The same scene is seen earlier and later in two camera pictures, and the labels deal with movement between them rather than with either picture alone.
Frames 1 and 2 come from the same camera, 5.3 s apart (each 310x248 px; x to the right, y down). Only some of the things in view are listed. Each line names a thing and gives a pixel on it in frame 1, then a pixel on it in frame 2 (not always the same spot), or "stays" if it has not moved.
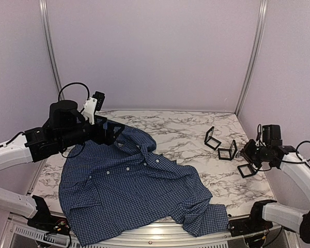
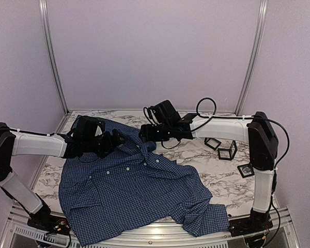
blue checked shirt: x=122 y=189 stays
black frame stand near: x=252 y=170 stays
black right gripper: x=246 y=152 to x=146 y=136
